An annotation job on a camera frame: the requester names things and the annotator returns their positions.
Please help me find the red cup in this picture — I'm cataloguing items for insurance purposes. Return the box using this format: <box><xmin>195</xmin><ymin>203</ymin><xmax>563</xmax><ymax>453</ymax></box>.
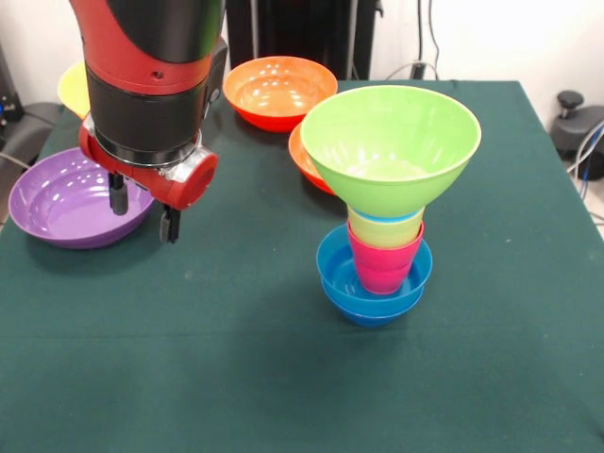
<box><xmin>346</xmin><ymin>220</ymin><xmax>425</xmax><ymax>296</ymax></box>

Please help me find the black rounded base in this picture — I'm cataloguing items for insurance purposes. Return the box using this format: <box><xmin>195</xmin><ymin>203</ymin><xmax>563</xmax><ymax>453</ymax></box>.
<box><xmin>550</xmin><ymin>106</ymin><xmax>604</xmax><ymax>164</ymax></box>

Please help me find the purple bowl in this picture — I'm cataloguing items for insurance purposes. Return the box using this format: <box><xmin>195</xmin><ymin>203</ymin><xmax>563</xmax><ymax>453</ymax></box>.
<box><xmin>8</xmin><ymin>146</ymin><xmax>158</xmax><ymax>250</ymax></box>

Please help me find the light blue bowl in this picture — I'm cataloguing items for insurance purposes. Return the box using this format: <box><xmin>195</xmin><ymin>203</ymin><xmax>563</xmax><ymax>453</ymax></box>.
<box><xmin>315</xmin><ymin>224</ymin><xmax>434</xmax><ymax>304</ymax></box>

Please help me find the yellow-green cup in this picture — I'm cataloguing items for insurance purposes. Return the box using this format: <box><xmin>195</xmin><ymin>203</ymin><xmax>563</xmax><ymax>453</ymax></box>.
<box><xmin>347</xmin><ymin>210</ymin><xmax>425</xmax><ymax>250</ymax></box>

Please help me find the light green bowl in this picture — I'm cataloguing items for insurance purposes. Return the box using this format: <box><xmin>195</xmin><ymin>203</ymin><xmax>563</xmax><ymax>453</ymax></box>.
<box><xmin>299</xmin><ymin>85</ymin><xmax>483</xmax><ymax>218</ymax></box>

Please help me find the dark blue bowl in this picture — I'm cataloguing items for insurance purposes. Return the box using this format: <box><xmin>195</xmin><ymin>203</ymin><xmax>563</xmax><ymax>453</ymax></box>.
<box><xmin>321</xmin><ymin>282</ymin><xmax>425</xmax><ymax>329</ymax></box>

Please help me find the dark green tablecloth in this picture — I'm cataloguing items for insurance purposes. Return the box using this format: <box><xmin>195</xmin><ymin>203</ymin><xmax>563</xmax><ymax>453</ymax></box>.
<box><xmin>0</xmin><ymin>78</ymin><xmax>604</xmax><ymax>453</ymax></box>

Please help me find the black chair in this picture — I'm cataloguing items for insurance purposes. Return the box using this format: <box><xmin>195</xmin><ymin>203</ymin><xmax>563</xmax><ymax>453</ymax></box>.
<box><xmin>0</xmin><ymin>101</ymin><xmax>64</xmax><ymax>171</ymax></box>

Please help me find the black wall cable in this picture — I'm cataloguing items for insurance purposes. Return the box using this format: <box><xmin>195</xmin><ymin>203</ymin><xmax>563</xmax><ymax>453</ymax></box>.
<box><xmin>426</xmin><ymin>0</ymin><xmax>443</xmax><ymax>80</ymax></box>

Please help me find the light blue cup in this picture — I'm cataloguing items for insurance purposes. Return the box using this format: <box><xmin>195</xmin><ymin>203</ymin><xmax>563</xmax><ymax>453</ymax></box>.
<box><xmin>349</xmin><ymin>208</ymin><xmax>424</xmax><ymax>225</ymax></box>

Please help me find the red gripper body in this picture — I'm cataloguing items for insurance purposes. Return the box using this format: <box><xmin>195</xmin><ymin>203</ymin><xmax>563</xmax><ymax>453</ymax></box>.
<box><xmin>77</xmin><ymin>115</ymin><xmax>220</xmax><ymax>211</ymax></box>

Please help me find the orange bowl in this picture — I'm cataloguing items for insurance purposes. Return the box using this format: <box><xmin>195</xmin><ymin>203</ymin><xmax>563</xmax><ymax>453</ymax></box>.
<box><xmin>222</xmin><ymin>55</ymin><xmax>339</xmax><ymax>133</ymax></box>
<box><xmin>288</xmin><ymin>123</ymin><xmax>337</xmax><ymax>195</ymax></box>

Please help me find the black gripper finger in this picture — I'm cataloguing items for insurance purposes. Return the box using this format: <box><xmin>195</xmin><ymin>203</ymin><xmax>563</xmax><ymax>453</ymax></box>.
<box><xmin>108</xmin><ymin>172</ymin><xmax>129</xmax><ymax>216</ymax></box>
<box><xmin>158</xmin><ymin>202</ymin><xmax>182</xmax><ymax>244</ymax></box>

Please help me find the grey blue cable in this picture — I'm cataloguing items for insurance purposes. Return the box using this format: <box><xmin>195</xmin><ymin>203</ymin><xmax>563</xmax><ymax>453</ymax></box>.
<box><xmin>565</xmin><ymin>120</ymin><xmax>604</xmax><ymax>183</ymax></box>

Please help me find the black knob clamp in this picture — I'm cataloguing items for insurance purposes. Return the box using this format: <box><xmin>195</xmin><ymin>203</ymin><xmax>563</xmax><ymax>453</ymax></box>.
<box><xmin>556</xmin><ymin>90</ymin><xmax>585</xmax><ymax>124</ymax></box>

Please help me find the large yellow bowl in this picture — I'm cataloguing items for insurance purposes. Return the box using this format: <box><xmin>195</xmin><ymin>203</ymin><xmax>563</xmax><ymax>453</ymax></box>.
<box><xmin>57</xmin><ymin>60</ymin><xmax>92</xmax><ymax>120</ymax></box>

